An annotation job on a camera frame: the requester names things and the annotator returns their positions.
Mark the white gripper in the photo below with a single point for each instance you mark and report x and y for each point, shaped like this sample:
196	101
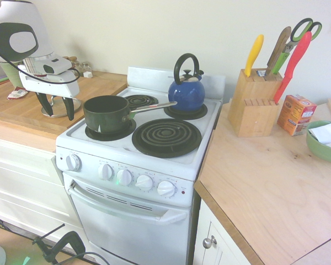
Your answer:
52	85

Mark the glass pot lid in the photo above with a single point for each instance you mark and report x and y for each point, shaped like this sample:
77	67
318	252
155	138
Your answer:
59	109

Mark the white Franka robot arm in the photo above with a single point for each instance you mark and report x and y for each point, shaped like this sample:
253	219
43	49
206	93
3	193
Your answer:
30	16

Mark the red white packet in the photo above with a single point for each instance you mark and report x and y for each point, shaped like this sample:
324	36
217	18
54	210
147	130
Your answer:
16	94

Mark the small white block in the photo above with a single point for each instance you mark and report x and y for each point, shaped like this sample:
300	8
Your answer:
87	74

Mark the clear glass shaker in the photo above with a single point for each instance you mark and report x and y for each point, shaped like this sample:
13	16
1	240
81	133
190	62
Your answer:
85	67
77	67

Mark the dark green saucepan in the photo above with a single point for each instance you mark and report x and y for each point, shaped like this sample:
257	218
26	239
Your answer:
104	114

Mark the white stove knob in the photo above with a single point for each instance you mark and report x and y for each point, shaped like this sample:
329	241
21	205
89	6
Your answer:
124	177
72	163
106	171
143	182
165	189

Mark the green ribbed utensil cup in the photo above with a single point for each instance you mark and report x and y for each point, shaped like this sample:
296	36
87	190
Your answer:
9	73

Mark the small black coil burner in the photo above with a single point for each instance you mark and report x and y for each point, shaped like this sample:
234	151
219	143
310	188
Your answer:
129	129
201	111
142	100

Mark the white drawer cabinet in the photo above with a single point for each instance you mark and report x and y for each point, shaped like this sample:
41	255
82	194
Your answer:
19	187

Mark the large black coil burner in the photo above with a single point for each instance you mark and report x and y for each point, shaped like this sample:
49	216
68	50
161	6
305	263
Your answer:
166	138

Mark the white electric stove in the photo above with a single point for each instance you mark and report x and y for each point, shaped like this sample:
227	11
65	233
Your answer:
132	220

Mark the black clamp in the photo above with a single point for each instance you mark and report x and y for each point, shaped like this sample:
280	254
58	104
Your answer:
60	245

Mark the wooden knife block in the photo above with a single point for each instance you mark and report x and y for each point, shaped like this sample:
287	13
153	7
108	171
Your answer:
253	116

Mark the metal cabinet knob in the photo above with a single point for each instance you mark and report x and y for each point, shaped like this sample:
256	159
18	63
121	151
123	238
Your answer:
209	241

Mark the white cabinet with knob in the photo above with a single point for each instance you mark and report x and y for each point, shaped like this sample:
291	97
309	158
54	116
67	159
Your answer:
215	248

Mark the orange baking soda box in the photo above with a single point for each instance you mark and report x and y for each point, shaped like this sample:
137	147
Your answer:
295	116

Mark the red knife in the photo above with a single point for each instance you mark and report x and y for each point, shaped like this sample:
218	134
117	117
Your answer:
295	60

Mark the green black scissors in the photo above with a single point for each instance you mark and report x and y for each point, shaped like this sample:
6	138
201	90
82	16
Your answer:
298	33

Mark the green ceramic bowl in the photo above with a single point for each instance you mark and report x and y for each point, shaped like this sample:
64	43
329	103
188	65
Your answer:
320	151

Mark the white paper napkin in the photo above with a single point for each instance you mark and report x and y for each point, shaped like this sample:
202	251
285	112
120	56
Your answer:
328	132

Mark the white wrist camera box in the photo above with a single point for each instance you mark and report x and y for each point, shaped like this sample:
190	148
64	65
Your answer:
56	66

